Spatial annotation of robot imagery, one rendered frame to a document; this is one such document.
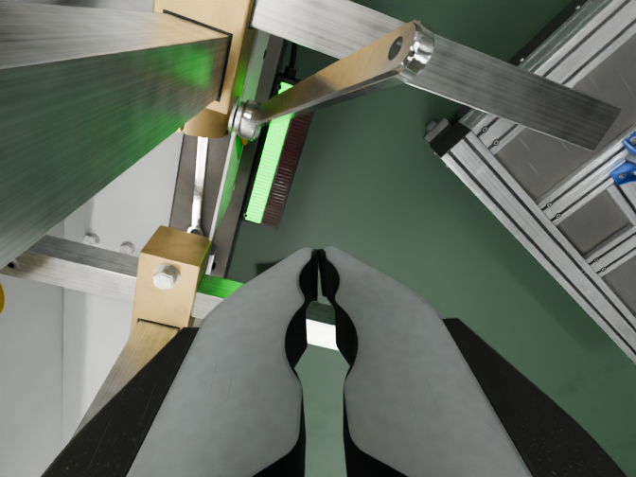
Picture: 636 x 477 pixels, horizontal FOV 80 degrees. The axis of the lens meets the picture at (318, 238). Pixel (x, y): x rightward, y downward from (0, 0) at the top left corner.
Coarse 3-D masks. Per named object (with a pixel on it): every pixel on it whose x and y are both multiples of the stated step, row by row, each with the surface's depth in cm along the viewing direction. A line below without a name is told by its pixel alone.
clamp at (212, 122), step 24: (168, 0) 20; (192, 0) 20; (216, 0) 20; (240, 0) 20; (216, 24) 21; (240, 24) 21; (240, 48) 22; (240, 72) 24; (240, 96) 27; (192, 120) 23; (216, 120) 24
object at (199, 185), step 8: (200, 144) 41; (200, 152) 41; (200, 160) 41; (200, 168) 42; (200, 176) 42; (200, 184) 43; (200, 192) 43; (200, 200) 44; (192, 208) 44; (200, 208) 44; (192, 216) 45; (200, 216) 45; (192, 224) 45; (200, 224) 45; (200, 232) 46
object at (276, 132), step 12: (288, 84) 38; (288, 120) 40; (276, 132) 41; (276, 144) 41; (264, 156) 42; (276, 156) 42; (264, 168) 42; (264, 180) 43; (252, 192) 44; (264, 192) 44; (252, 204) 45; (264, 204) 45; (252, 216) 45
